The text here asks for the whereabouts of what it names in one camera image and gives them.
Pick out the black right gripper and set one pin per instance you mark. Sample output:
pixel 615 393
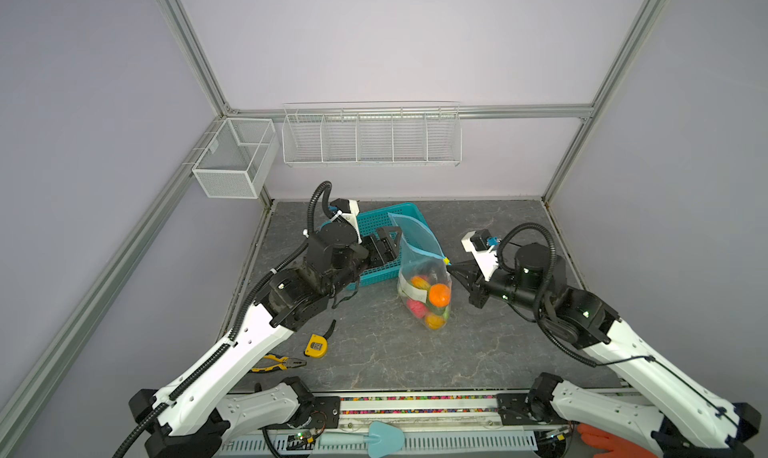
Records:
pixel 479 284

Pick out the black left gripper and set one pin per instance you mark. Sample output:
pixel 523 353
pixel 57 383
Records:
pixel 390 251

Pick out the small orange toy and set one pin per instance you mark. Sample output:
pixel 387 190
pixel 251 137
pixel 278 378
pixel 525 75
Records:
pixel 439 295

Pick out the clear zip top bag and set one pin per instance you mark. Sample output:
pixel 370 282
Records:
pixel 421 255

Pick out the pink dragon fruit toy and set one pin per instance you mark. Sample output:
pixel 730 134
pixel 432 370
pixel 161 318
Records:
pixel 417 308

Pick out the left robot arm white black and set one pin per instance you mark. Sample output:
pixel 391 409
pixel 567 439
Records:
pixel 194 416

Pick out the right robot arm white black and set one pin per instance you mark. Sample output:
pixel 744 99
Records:
pixel 681 418

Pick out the orange gloved hand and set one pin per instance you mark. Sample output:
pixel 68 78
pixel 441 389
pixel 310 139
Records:
pixel 610 445

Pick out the yellow tape measure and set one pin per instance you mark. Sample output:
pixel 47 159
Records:
pixel 318 345

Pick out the teal silicone spatula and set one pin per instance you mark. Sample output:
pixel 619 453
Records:
pixel 380 440

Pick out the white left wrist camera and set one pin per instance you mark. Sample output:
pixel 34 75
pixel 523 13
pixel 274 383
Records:
pixel 347 210

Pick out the white wire wall rack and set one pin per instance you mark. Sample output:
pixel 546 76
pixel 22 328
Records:
pixel 404 133

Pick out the yellow handled pliers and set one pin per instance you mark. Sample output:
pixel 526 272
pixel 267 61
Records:
pixel 274 363

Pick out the white mesh wall box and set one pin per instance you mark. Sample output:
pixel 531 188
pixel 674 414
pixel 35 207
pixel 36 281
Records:
pixel 237 159

